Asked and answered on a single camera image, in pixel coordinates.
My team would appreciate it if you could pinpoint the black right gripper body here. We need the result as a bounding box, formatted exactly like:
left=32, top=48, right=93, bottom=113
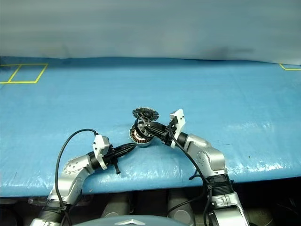
left=161, top=119, right=179, bottom=145

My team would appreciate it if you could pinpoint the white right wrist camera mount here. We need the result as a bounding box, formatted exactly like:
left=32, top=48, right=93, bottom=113
left=169, top=108, right=186, bottom=149

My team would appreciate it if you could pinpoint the black spoked wheel ring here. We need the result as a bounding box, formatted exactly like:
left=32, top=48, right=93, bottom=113
left=135, top=115, right=156, bottom=138

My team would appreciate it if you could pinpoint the blue table cover sheet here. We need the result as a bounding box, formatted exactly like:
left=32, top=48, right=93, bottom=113
left=0, top=56, right=301, bottom=197

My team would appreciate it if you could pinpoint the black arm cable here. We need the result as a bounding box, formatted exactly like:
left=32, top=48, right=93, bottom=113
left=171, top=137, right=214, bottom=226
left=54, top=129, right=98, bottom=226

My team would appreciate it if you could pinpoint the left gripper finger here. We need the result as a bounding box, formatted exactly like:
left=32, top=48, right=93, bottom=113
left=115, top=144, right=137, bottom=153
left=116, top=147, right=135, bottom=158

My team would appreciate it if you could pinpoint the grey robot torso with emblem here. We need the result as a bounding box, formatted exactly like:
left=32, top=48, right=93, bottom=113
left=96, top=214, right=176, bottom=226

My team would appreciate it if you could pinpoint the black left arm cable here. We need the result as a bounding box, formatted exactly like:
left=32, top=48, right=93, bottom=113
left=54, top=129, right=98, bottom=226

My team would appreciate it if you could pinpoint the silver finned motor cover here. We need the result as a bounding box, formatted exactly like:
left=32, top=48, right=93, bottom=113
left=132, top=107, right=160, bottom=122

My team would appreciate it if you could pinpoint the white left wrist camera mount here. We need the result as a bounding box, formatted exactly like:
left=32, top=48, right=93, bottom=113
left=93, top=134, right=111, bottom=170

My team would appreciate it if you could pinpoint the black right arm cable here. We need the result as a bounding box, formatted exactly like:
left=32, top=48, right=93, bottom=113
left=171, top=137, right=214, bottom=226

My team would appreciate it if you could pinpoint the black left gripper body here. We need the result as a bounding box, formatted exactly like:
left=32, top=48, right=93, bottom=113
left=103, top=147, right=122, bottom=176

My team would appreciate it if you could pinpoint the motor stator with copper windings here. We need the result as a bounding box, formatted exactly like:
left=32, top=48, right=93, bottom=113
left=128, top=126, right=153, bottom=148

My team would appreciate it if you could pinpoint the grey rounded cylinder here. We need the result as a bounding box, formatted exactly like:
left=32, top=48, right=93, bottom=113
left=101, top=193, right=132, bottom=218
left=166, top=188, right=196, bottom=224

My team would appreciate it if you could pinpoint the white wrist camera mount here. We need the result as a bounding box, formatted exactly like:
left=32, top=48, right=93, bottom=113
left=93, top=134, right=111, bottom=170
left=169, top=108, right=186, bottom=149

